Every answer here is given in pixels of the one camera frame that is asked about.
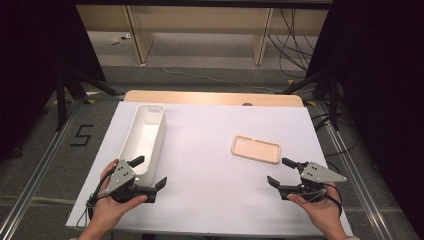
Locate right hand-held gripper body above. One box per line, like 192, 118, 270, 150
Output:
279, 161, 348, 204

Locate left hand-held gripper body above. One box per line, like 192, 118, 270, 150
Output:
106, 159, 158, 204

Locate white plastic storage bin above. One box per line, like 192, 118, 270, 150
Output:
117, 103, 167, 188

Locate beige phone case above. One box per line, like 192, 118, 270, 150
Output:
230, 134, 282, 165

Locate person's right hand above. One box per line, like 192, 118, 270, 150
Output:
287, 181, 345, 233

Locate person's left hand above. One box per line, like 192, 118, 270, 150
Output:
89, 159, 148, 232

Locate white table cover sheet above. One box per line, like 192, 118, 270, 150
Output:
65, 100, 354, 238

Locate black tripod stand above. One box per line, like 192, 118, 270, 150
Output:
54, 66, 126, 132
281, 68, 341, 131

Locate light wooden table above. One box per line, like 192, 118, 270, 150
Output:
123, 89, 305, 108

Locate black curtain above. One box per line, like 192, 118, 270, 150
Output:
0, 0, 107, 161
304, 0, 424, 231

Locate beige wooden shelf unit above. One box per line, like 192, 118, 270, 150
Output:
75, 4, 329, 66

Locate black metal beam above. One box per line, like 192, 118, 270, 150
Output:
74, 0, 334, 9

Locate right hand-held gripper cable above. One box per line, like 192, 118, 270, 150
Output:
306, 183, 344, 216

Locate hand-held gripper cable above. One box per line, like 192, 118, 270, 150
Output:
75, 171, 116, 229
306, 183, 344, 216

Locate aluminium floor rail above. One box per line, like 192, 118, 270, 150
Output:
316, 101, 394, 240
0, 99, 83, 240

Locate left hand-held gripper cable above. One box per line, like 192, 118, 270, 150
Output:
75, 171, 116, 229

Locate black floor cables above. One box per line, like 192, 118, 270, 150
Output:
311, 111, 361, 181

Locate bundle of black cables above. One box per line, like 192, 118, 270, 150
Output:
266, 8, 318, 79

